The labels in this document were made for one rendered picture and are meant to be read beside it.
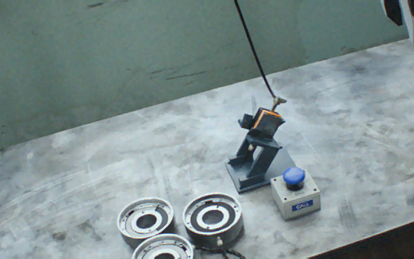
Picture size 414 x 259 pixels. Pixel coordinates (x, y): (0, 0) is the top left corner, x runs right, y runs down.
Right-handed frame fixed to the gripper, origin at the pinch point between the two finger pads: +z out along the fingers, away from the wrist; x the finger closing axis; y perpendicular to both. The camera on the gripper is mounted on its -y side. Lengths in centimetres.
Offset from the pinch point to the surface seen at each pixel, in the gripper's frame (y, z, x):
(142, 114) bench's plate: -46, 39, 68
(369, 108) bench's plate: 4, 50, 52
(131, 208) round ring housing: -47, 35, 31
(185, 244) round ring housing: -37, 37, 20
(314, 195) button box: -14.0, 41.0, 24.7
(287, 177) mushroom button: -17.4, 36.9, 27.1
